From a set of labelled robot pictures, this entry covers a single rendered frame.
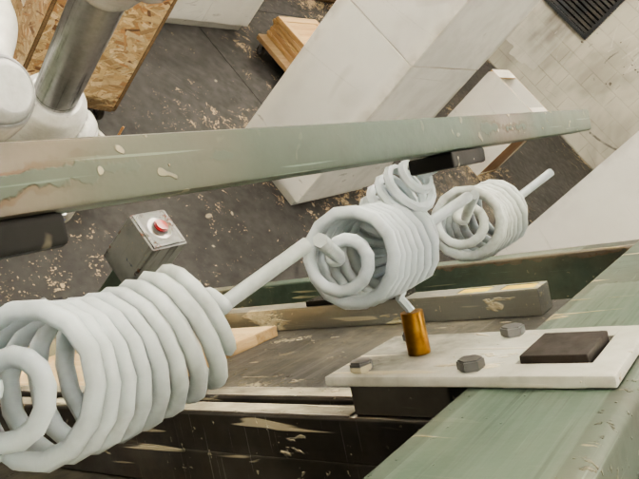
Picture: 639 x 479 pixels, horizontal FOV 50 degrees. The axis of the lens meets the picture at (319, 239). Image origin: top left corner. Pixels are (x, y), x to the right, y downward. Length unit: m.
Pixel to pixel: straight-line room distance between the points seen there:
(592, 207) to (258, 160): 4.51
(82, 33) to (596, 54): 8.15
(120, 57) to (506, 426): 3.11
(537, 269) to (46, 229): 1.12
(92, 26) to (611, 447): 1.26
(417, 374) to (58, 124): 1.36
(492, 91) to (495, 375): 5.76
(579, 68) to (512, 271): 8.03
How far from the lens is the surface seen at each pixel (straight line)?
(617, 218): 4.72
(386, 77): 3.54
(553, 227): 4.82
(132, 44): 3.33
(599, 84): 9.19
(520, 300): 1.03
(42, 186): 0.20
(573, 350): 0.43
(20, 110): 0.81
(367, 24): 3.61
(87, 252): 2.98
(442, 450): 0.34
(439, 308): 1.08
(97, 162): 0.21
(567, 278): 1.26
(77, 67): 1.54
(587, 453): 0.32
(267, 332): 1.20
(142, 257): 1.79
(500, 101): 6.11
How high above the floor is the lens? 2.09
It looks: 32 degrees down
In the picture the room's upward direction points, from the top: 42 degrees clockwise
